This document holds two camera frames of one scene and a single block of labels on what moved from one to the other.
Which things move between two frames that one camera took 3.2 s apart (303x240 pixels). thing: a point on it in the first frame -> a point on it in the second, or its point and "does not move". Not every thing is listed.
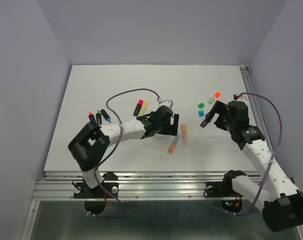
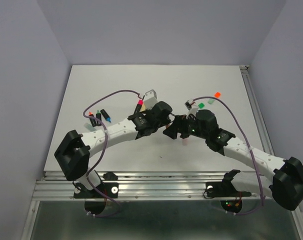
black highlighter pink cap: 139,104 does not move
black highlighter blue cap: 105,115 does not move
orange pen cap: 217,95 does not move
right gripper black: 220,108 -> 178,125
